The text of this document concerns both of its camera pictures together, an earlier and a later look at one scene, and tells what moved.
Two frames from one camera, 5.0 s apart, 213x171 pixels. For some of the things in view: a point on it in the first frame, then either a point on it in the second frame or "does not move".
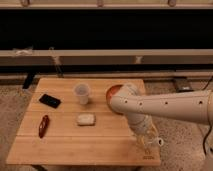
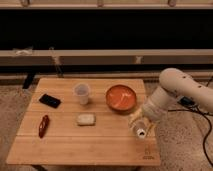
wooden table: x=68 y=122 does not move
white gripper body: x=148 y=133 -> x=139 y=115
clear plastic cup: x=83 y=91 does not move
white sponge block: x=86 y=119 does not move
